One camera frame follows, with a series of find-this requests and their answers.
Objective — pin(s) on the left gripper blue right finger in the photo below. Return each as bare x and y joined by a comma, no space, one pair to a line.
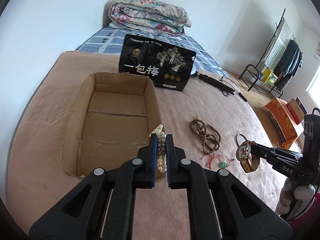
220,206

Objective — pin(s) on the black clothes rack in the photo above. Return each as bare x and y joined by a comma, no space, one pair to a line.
252,73

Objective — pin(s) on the black snack bag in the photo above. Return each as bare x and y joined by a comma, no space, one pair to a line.
167,65

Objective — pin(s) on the striped hanging cloth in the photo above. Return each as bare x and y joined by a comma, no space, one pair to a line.
278,45

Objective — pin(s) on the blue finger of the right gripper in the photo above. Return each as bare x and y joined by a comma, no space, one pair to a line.
267,153

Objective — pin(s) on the black folded tripod stand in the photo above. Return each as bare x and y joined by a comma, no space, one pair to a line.
224,89

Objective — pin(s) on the folded floral quilt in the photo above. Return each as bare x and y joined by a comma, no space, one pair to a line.
151,16

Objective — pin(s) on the white ring light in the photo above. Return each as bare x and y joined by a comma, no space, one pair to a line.
193,71

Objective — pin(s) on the red strap wristwatch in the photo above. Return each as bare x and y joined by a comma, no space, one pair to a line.
246,156

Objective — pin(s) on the orange cloth covered table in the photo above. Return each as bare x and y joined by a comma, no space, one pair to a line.
289,129

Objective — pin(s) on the open cardboard box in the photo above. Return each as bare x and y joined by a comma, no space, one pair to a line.
112,119

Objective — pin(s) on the dark hanging clothes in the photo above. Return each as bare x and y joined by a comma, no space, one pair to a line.
288,65

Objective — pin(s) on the yellow green box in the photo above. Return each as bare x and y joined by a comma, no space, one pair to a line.
268,77

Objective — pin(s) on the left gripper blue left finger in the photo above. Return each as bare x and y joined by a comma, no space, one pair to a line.
102,205

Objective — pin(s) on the white fluffy glove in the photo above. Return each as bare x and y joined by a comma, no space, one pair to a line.
294,199

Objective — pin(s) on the dark blue bangle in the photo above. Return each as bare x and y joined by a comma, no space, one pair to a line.
240,139

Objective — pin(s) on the red white gift box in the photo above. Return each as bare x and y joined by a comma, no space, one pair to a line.
297,109

